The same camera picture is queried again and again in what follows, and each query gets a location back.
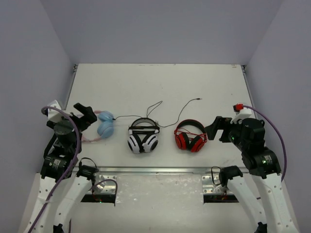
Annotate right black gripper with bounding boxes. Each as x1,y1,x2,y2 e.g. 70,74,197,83
205,116,248,151

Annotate thin black headphone cable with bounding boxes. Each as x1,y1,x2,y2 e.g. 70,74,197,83
113,97,203,128

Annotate pink blue cat-ear headphones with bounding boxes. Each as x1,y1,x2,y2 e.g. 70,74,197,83
82,110,114,143

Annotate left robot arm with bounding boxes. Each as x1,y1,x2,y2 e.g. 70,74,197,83
24,100,97,233

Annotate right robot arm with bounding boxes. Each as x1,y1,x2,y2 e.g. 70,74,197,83
205,116,299,233

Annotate red black headphones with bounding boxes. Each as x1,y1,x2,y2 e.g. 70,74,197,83
173,119,207,153

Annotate white black headphones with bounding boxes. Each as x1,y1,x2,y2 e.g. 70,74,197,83
127,117,160,154

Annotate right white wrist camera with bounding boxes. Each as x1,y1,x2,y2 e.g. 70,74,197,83
230,103,252,124

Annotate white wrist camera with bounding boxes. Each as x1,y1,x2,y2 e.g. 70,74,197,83
230,103,252,124
47,100,66,123

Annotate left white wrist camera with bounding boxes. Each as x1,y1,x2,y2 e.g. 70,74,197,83
47,100,66,123

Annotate aluminium table edge rail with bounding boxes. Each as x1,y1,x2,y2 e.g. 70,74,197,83
72,166,250,174

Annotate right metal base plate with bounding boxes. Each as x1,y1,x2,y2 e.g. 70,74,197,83
201,173,233,196

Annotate metal base plate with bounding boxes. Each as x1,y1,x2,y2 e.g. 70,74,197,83
87,174,118,195
201,173,233,196

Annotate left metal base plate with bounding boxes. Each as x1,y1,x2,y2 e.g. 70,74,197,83
87,174,118,195

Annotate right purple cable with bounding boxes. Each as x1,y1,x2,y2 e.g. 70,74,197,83
242,104,287,183

